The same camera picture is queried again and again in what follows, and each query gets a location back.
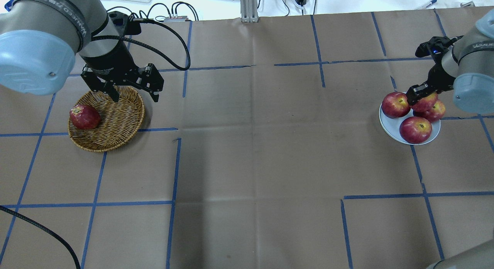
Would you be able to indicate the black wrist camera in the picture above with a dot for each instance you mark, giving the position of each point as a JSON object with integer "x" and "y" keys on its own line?
{"x": 436, "y": 47}
{"x": 125, "y": 25}

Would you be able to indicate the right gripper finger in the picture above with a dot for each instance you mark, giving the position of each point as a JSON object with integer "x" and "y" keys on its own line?
{"x": 416, "y": 92}

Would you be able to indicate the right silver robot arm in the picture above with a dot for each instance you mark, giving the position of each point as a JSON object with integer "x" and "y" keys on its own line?
{"x": 464, "y": 65}

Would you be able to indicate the woven wicker basket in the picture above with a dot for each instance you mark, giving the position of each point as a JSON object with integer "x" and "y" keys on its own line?
{"x": 120, "y": 120}

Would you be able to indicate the blue white pen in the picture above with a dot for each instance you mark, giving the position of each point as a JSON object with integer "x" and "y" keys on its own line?
{"x": 427, "y": 5}

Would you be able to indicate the red apple on plate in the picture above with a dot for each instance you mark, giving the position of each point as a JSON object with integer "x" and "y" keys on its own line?
{"x": 395, "y": 105}
{"x": 415, "y": 130}
{"x": 434, "y": 114}

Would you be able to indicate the aluminium frame post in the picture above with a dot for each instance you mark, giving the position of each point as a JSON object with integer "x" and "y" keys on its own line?
{"x": 248, "y": 11}

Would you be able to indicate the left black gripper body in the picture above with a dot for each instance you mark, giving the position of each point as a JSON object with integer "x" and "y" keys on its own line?
{"x": 111, "y": 60}

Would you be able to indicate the dark red apple in basket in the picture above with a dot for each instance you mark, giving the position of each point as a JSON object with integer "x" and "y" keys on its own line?
{"x": 84, "y": 117}

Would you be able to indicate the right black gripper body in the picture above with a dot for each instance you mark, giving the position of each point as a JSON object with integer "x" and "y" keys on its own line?
{"x": 439, "y": 82}

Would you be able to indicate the red yellow apple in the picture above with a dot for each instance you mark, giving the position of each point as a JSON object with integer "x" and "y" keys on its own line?
{"x": 423, "y": 104}

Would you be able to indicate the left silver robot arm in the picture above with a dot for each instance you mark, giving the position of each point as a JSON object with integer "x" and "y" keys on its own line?
{"x": 41, "y": 38}

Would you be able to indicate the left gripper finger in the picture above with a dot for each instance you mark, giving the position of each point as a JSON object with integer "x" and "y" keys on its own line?
{"x": 155, "y": 96}
{"x": 111, "y": 91}

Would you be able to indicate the light blue plate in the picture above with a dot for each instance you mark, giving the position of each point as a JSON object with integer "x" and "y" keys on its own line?
{"x": 391, "y": 127}

